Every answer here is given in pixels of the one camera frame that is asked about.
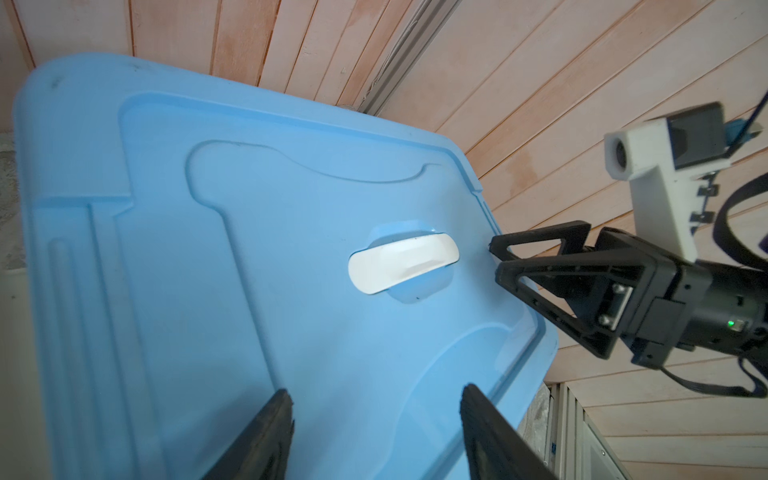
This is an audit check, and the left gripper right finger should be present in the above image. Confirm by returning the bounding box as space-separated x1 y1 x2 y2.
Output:
460 384 556 480

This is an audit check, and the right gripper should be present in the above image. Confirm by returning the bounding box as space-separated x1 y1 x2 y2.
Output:
489 220 767 369

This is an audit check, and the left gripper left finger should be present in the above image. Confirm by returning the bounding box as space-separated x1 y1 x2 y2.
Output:
203 389 295 480

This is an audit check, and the blue plastic bin lid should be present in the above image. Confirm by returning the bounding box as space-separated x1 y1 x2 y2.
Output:
13 53 558 479

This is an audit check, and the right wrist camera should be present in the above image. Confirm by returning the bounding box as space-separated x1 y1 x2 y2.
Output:
604 102 763 262

